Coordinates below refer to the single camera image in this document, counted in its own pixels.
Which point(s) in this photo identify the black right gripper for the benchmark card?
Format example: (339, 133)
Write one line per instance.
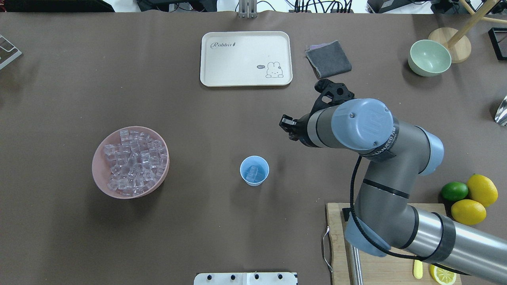
(302, 127)

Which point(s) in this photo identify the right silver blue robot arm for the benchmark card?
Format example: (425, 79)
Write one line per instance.
(381, 217)

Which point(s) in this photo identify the light blue cup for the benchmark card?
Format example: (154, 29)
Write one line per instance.
(254, 160)

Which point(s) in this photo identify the clear ice cubes pile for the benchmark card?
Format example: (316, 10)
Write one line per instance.
(136, 163)

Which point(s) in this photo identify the wooden cup tree stand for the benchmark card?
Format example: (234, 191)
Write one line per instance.
(456, 41)

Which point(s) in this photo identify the steel ice scoop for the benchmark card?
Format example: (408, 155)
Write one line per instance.
(501, 113)

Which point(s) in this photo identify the white cup rack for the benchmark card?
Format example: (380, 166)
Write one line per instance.
(8, 52)

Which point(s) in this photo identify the grey folded cloth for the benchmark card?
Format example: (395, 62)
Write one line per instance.
(328, 59)

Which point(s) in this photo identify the cream rabbit tray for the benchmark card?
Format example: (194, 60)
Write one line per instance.
(245, 58)

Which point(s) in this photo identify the steel muddler black tip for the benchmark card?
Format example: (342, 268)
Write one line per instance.
(353, 253)

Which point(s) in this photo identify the mint green bowl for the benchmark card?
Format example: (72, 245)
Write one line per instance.
(429, 58)

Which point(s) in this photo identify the green lime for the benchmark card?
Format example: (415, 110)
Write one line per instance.
(454, 191)

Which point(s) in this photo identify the pink bowl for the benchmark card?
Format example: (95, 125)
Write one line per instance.
(100, 166)

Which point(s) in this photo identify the yellow plastic knife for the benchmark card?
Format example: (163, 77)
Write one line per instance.
(417, 269)

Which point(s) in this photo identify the yellow lemon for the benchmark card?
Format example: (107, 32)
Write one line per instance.
(482, 190)
(468, 212)

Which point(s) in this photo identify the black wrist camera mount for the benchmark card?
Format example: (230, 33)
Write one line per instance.
(330, 94)

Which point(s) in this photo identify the aluminium frame post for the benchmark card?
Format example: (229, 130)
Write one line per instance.
(247, 9)

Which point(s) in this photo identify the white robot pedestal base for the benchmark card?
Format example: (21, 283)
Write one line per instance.
(247, 278)

